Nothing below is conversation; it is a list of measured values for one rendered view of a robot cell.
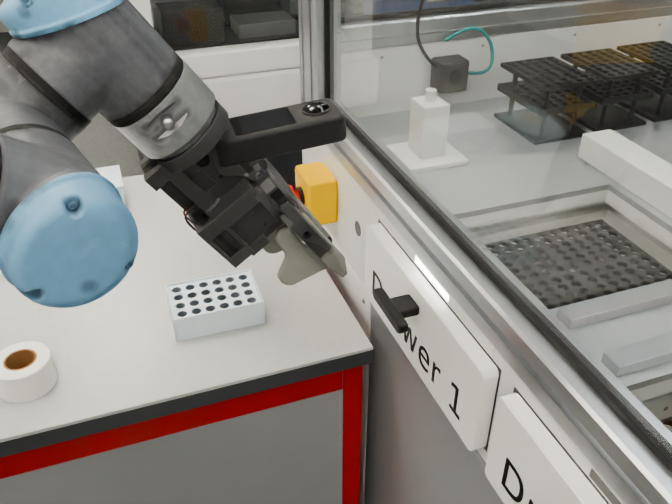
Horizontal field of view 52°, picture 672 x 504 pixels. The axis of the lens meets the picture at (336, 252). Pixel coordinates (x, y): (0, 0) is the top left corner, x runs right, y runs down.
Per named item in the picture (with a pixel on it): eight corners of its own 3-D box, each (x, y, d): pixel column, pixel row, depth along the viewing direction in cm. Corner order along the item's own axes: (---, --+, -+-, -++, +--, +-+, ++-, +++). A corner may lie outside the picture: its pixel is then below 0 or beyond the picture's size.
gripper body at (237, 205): (223, 231, 67) (134, 150, 60) (289, 175, 67) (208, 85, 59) (241, 274, 61) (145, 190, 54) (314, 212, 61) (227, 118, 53)
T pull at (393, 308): (398, 336, 73) (399, 326, 72) (371, 296, 79) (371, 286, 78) (429, 329, 74) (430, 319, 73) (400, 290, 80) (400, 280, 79)
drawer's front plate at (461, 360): (470, 454, 70) (483, 375, 64) (363, 292, 92) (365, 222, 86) (486, 449, 70) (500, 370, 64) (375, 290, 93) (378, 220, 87)
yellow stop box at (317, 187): (305, 229, 102) (304, 186, 98) (291, 206, 108) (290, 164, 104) (338, 223, 104) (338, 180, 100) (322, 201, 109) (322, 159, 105)
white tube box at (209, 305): (176, 342, 93) (172, 320, 91) (168, 305, 100) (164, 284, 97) (265, 323, 96) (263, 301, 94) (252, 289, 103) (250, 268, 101)
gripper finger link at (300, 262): (307, 303, 69) (247, 243, 64) (353, 265, 68) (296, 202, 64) (315, 319, 66) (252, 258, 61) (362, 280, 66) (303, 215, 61)
